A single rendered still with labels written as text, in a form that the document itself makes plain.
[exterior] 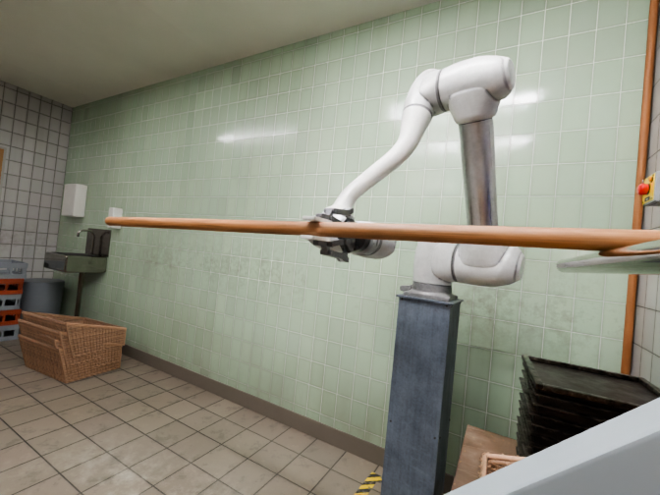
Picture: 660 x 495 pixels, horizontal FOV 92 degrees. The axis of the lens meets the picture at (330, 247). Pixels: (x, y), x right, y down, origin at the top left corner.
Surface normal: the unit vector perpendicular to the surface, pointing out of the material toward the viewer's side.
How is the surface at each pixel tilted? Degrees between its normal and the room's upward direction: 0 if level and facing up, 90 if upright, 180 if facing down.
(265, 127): 90
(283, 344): 90
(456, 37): 90
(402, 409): 90
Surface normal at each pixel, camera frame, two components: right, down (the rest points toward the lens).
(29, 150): 0.87, 0.07
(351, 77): -0.48, -0.07
